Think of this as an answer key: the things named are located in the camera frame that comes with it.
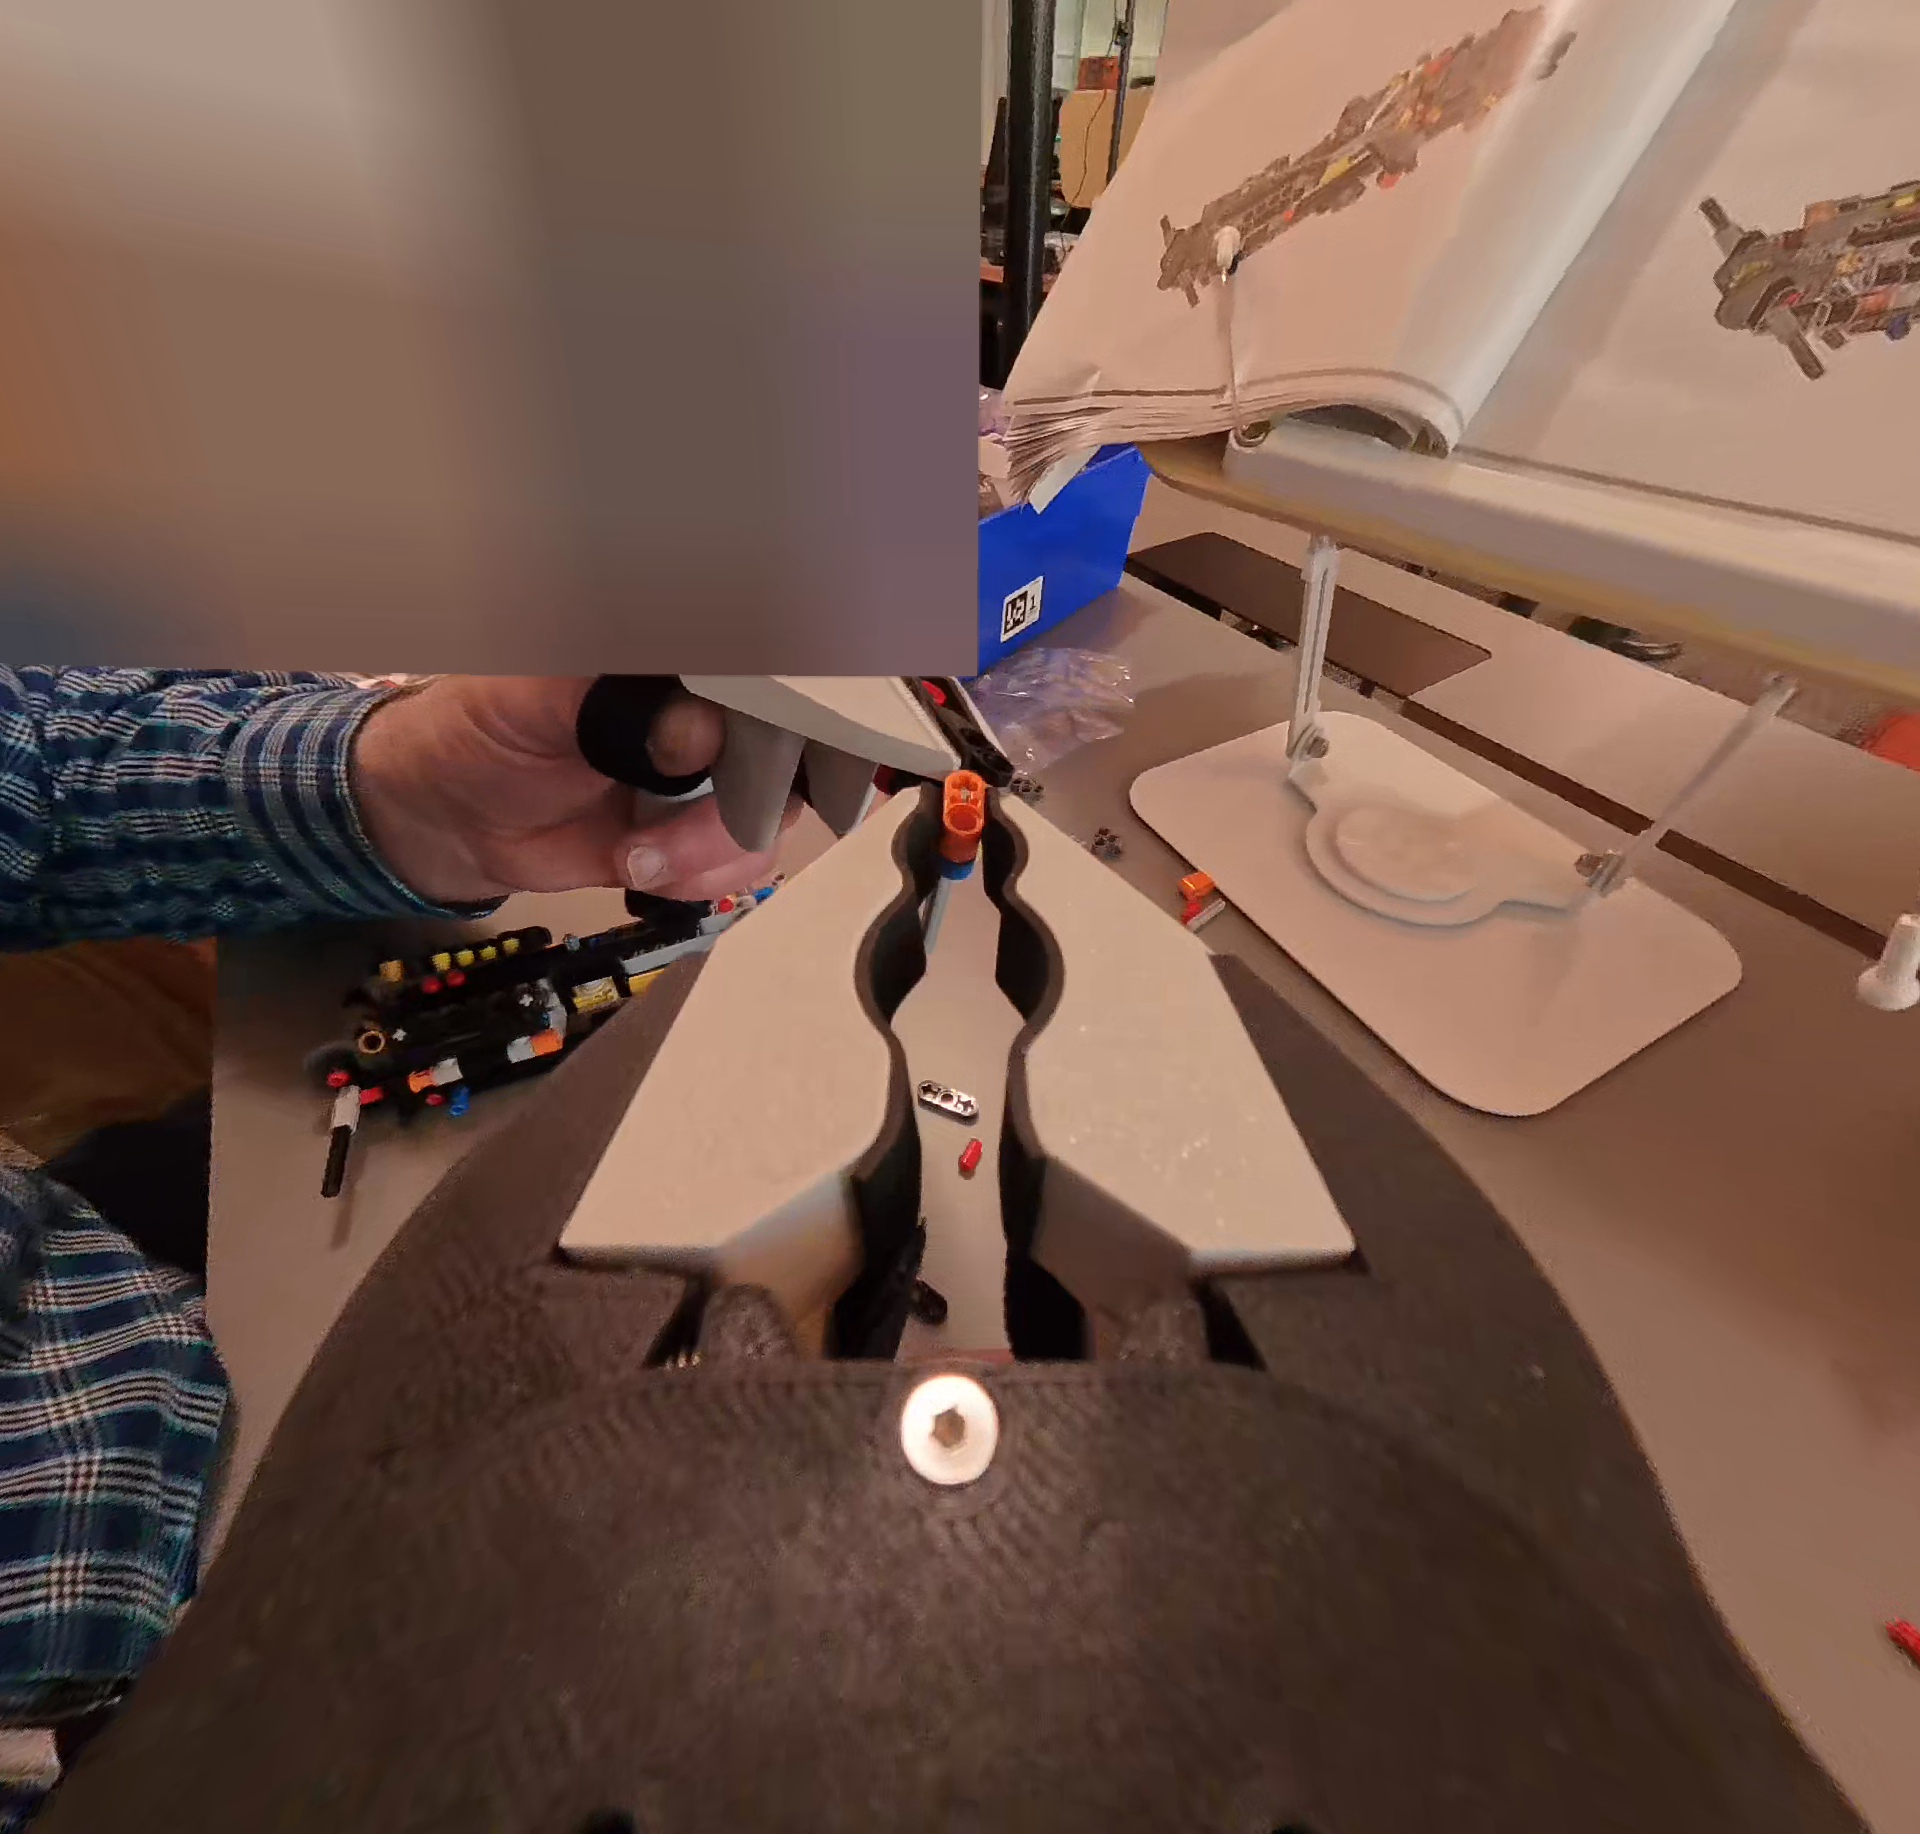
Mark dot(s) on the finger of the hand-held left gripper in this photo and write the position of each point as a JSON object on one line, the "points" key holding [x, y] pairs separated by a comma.
{"points": [[839, 710], [849, 804]]}

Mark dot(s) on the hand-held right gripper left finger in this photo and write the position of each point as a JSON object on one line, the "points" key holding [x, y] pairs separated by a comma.
{"points": [[752, 1100]]}

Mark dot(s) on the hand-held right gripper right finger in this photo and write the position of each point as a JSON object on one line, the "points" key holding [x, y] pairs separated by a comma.
{"points": [[1168, 1100]]}

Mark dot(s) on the small lego gear subassembly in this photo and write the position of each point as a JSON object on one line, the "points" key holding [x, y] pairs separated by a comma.
{"points": [[964, 813]]}

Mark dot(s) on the person's left forearm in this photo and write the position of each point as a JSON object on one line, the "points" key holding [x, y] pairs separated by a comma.
{"points": [[182, 804]]}

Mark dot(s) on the grey lego liftarm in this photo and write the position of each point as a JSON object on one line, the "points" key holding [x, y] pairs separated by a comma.
{"points": [[947, 1100]]}

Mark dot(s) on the long lego chassis assembly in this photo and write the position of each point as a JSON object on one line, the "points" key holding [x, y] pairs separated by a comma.
{"points": [[514, 992]]}

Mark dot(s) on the black lego liftarm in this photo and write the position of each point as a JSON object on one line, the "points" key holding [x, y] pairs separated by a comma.
{"points": [[937, 1302]]}

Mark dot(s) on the open lego instruction booklet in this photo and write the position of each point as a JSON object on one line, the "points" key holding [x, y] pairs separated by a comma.
{"points": [[1431, 221]]}

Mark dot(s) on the person's left hand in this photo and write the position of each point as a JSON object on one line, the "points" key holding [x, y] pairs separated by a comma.
{"points": [[497, 804]]}

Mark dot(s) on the empty clear plastic bag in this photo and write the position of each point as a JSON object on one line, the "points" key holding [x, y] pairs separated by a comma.
{"points": [[1052, 700]]}

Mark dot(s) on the blue plastic bin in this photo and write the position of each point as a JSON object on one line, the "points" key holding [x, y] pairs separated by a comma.
{"points": [[1070, 542]]}

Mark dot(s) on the white book stand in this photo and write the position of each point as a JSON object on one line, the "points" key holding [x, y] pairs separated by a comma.
{"points": [[1431, 937]]}

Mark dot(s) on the black rod with white band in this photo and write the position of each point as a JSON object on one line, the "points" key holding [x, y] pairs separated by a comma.
{"points": [[343, 1142]]}

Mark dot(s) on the black pole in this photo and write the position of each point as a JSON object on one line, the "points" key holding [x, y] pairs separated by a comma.
{"points": [[1030, 135]]}

